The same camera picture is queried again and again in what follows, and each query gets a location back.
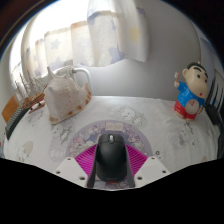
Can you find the dark ribbed flat board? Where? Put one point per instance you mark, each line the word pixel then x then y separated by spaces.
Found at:
pixel 16 121

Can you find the black computer mouse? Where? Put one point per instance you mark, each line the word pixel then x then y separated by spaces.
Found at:
pixel 111 158

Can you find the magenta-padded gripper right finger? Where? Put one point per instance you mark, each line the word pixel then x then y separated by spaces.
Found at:
pixel 136 159

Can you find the cartoon boy figure clock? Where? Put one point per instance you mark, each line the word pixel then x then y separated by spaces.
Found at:
pixel 191 90

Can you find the white star-print curtain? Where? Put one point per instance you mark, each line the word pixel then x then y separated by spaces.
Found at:
pixel 93 40

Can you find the wooden model sailing ship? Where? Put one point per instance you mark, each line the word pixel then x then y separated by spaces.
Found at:
pixel 31 96

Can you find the white cartoon-print tablecloth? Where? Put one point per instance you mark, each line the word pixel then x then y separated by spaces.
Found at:
pixel 166 136

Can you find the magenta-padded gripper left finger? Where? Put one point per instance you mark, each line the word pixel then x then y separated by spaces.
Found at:
pixel 85 160

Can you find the orange box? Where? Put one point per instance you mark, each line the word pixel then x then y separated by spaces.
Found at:
pixel 10 108

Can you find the white curved metal tube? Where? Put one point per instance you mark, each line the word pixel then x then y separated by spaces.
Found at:
pixel 83 71

